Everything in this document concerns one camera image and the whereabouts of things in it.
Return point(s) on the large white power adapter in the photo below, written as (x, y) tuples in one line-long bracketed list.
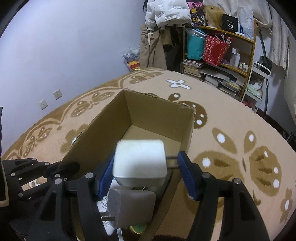
[(140, 163)]

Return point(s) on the small white plug charger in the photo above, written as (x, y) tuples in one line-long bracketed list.
[(128, 207)]

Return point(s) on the white metal trolley cart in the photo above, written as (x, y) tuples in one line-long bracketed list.
[(256, 86)]

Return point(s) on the red patterned gift bag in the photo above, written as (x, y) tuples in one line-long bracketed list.
[(216, 47)]

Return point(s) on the stack of books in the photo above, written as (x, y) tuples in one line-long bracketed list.
[(191, 67)]

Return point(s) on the teal storage bag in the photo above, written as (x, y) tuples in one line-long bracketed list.
[(195, 43)]

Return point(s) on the beige hanging trousers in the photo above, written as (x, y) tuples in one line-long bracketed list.
[(151, 49)]

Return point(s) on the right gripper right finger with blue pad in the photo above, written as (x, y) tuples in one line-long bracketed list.
[(191, 175)]

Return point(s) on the wooden corner shelf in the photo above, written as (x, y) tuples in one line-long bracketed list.
[(232, 74)]

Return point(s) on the wall socket plate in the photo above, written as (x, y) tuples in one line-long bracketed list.
[(57, 94), (43, 104)]

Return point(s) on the black box with 40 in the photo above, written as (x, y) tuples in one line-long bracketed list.
[(229, 23)]

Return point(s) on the round green tin can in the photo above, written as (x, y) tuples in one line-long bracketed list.
[(138, 229)]

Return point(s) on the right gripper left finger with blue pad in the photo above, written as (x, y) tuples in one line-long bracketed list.
[(103, 178)]

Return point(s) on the clear bag of toys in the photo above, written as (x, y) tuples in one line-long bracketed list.
[(131, 57)]

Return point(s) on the white puffer jacket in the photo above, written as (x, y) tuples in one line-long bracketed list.
[(167, 12)]

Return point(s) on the beige patterned floor rug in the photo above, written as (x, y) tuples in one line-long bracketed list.
[(228, 140)]

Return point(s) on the cardboard box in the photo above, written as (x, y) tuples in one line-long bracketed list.
[(132, 115)]

